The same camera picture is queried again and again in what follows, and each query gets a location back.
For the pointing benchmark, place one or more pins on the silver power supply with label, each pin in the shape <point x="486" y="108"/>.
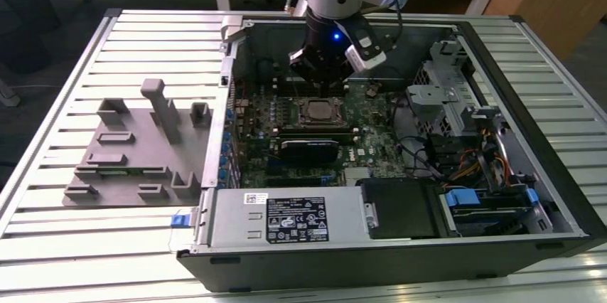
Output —
<point x="233" y="224"/>

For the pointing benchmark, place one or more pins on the hard disk in blue carrier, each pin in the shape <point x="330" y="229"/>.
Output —
<point x="461" y="198"/>

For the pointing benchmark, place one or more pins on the silver metal drive cage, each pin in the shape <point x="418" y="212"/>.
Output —
<point x="431" y="96"/>

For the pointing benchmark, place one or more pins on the white wrist camera black face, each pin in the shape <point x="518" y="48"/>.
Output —
<point x="367" y="61"/>

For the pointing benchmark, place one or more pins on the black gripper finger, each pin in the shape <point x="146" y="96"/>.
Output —
<point x="303" y="68"/>
<point x="338" y="76"/>

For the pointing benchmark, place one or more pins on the silver square CPU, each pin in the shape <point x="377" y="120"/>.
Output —
<point x="322" y="111"/>

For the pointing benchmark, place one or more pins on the green RAM stick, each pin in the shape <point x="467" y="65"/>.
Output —
<point x="119" y="173"/>

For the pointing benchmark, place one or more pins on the gray parts rack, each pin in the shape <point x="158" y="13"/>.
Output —
<point x="157" y="160"/>

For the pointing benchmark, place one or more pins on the green motherboard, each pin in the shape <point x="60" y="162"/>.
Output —
<point x="379" y="155"/>

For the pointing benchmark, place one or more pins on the black RAM slot bank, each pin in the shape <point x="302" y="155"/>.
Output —
<point x="313" y="133"/>
<point x="297" y="89"/>

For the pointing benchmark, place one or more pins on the gray plastic bracket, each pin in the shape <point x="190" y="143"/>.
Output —
<point x="483" y="114"/>
<point x="446" y="50"/>

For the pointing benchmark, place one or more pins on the black graphics card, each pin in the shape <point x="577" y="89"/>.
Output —
<point x="309" y="153"/>

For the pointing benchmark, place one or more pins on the silver chipset heat sink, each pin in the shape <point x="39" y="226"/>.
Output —
<point x="358" y="174"/>

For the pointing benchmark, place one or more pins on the black plastic cover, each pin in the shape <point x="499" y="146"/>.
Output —
<point x="398" y="207"/>

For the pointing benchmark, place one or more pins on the black CPU socket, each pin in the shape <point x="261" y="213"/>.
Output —
<point x="301" y="114"/>

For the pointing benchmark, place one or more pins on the blue case latch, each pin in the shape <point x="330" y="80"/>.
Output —
<point x="181" y="220"/>

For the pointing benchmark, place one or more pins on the black open PC case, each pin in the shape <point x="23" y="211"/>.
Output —
<point x="333" y="271"/>

